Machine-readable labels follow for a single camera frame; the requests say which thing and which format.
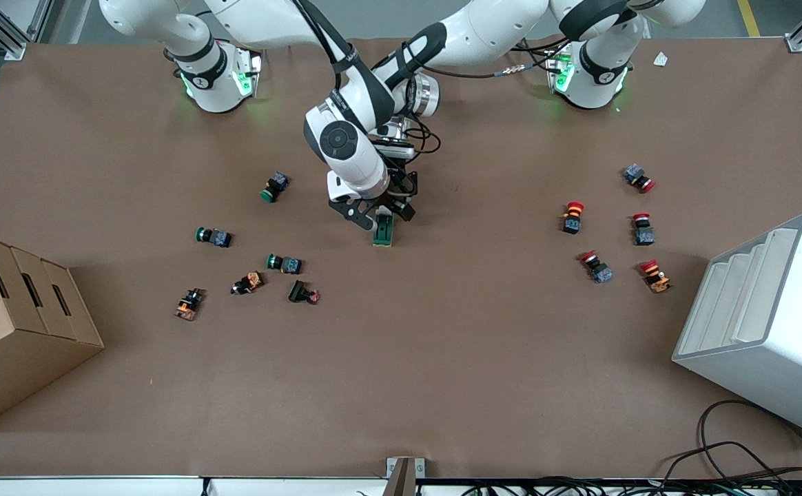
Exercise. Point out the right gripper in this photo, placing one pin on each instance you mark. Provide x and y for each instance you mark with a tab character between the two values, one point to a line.
382	202

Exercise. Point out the green load switch white lever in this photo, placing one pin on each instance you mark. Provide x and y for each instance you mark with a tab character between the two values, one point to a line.
384	234

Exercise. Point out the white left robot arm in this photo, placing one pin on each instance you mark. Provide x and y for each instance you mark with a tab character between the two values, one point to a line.
484	31

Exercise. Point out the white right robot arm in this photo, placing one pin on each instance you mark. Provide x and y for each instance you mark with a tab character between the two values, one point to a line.
353	148

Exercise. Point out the brown paper table cover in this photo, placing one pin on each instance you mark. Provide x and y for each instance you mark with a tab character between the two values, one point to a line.
442	358

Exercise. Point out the black push button orange block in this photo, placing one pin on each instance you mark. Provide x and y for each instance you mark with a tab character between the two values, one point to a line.
189	304
249	282

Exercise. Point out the red push button orange block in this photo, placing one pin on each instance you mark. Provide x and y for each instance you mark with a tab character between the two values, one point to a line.
656	277
572	219

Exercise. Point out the red push button blue block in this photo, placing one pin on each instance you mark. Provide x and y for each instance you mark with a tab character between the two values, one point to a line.
637	176
599	269
643	233

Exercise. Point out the small white paper scrap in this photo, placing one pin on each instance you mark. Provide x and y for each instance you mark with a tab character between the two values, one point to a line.
661	59

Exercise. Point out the white stepped plastic rack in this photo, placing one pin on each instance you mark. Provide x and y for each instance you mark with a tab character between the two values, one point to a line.
773	344

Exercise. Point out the brown cardboard box with slots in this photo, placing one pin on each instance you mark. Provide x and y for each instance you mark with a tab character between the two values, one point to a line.
8	344

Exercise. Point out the green push button switch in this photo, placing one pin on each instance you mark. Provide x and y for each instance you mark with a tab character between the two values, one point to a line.
275	186
216	238
287	264

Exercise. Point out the black switch with red lens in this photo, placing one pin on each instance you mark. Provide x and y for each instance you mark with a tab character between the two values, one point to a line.
299	292

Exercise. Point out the small metal bracket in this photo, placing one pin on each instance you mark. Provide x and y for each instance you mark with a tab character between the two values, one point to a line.
404	475

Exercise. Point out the white table edge rail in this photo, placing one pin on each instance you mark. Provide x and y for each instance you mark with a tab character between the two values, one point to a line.
98	488

